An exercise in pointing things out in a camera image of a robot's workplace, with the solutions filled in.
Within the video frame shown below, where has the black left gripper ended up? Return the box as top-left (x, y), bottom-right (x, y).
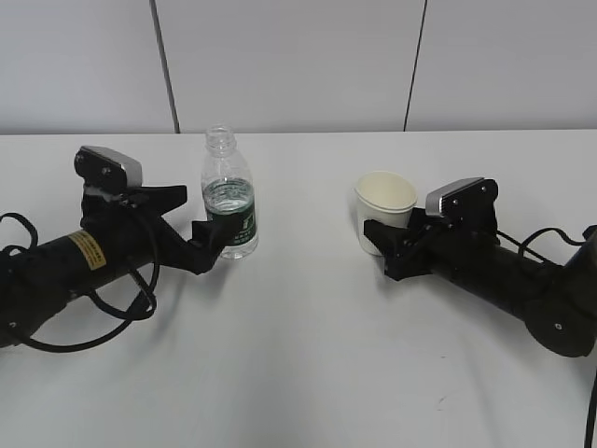
top-left (81, 185), bottom-right (233, 275)

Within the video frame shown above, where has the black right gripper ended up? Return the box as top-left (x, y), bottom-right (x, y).
top-left (363, 207), bottom-right (494, 281)

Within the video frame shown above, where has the white paper cup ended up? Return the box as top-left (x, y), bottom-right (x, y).
top-left (354, 171), bottom-right (418, 256)

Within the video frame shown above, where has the clear green-label water bottle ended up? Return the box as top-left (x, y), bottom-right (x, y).
top-left (201, 125), bottom-right (258, 259)

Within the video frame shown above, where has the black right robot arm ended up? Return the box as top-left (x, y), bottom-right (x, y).
top-left (364, 209), bottom-right (596, 357)

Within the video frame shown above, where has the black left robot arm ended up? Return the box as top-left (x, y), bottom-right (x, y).
top-left (1, 186), bottom-right (243, 354)

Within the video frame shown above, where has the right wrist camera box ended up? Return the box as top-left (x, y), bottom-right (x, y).
top-left (424, 177), bottom-right (498, 236)

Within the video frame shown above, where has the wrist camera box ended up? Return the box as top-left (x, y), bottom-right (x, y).
top-left (424, 177), bottom-right (498, 236)
top-left (74, 146), bottom-right (143, 195)

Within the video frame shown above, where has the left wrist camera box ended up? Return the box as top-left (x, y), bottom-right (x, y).
top-left (74, 146), bottom-right (143, 195)

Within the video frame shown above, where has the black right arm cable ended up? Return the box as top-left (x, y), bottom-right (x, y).
top-left (493, 224), bottom-right (597, 448)

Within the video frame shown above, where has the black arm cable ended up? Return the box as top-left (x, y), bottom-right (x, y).
top-left (493, 224), bottom-right (597, 448)
top-left (0, 195), bottom-right (164, 352)

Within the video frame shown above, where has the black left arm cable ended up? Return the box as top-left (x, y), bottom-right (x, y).
top-left (0, 195), bottom-right (164, 352)

